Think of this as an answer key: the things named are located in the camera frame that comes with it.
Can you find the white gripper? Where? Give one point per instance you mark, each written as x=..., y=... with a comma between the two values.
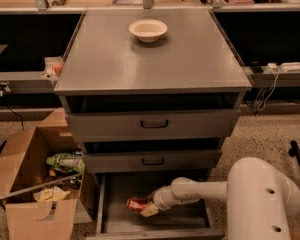
x=163, y=199

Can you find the red coke can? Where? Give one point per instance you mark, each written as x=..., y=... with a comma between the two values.
x=137, y=204

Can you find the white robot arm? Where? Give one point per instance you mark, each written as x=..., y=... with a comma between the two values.
x=259, y=199

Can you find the grey open bottom drawer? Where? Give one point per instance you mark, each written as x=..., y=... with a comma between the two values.
x=115, y=222

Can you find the grey middle drawer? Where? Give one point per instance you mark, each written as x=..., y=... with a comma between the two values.
x=151, y=161

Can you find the grey top drawer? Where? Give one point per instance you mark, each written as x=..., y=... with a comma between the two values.
x=152, y=125

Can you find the grey drawer cabinet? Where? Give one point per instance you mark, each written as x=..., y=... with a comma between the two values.
x=190, y=67

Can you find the green snack bag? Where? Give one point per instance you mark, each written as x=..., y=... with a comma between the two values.
x=66, y=163

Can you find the yellow snack packet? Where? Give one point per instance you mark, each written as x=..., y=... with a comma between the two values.
x=52, y=194

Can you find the brown cardboard box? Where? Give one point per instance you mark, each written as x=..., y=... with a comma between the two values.
x=22, y=165

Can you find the grey metal rod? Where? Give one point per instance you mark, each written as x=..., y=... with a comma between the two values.
x=29, y=189

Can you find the clear plastic container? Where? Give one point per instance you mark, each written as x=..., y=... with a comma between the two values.
x=53, y=67

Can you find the white paper bowl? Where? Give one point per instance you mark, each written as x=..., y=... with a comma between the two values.
x=148, y=30

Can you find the white power strip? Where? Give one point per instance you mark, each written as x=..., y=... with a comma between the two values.
x=290, y=66

